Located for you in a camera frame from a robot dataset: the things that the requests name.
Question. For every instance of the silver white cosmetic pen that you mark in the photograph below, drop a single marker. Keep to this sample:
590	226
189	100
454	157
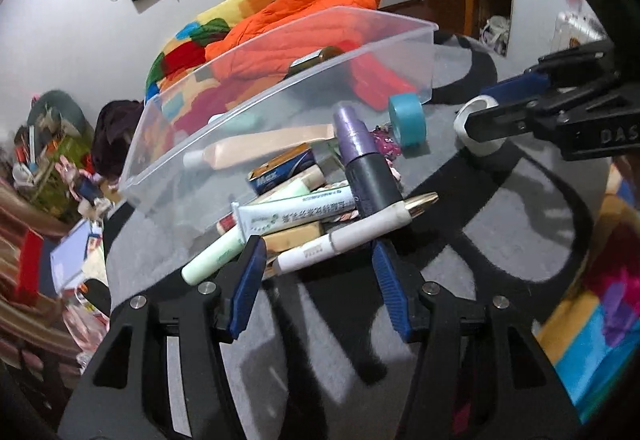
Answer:
355	234

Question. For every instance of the blue ointment box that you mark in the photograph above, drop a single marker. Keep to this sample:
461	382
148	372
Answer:
281	168

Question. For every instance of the green cluttered storage basket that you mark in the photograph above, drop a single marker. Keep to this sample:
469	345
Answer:
56	129

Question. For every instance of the clear plastic storage bin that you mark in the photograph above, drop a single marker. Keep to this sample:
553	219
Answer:
188	202

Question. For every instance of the purple black mascara tube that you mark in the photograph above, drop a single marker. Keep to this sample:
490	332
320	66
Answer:
373	184

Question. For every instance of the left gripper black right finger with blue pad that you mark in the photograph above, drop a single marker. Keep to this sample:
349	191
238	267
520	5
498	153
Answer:
480	373

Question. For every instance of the dark purple bag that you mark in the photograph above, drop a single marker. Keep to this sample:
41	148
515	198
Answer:
115	127

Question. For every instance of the light green cosmetic tube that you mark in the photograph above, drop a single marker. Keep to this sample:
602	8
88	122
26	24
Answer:
231	243

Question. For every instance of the white ointment tube green print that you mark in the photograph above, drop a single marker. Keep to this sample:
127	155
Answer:
274	216

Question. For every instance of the tan wooden cosmetic stick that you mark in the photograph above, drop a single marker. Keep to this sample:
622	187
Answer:
284	240

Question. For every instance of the white tape roll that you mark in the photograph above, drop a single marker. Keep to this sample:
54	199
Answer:
470	131

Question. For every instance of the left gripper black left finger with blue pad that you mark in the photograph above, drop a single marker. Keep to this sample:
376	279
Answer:
158	373

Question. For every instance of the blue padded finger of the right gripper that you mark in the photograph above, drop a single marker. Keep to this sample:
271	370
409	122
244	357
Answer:
518	88

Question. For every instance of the orange puffy jacket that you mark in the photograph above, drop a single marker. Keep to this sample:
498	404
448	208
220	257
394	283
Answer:
258	52

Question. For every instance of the beige foundation tube white cap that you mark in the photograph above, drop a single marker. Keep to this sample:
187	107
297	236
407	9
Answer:
235	150

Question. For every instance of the teal tape roll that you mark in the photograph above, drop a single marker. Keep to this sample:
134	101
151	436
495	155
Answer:
407	120

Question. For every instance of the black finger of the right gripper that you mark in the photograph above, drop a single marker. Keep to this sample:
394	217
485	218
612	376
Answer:
506	120

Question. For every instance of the grey black patterned blanket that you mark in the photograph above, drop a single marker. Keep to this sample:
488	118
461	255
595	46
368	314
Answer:
319	358

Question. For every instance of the colourful patchwork blanket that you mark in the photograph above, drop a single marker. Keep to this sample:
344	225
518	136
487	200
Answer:
186	50

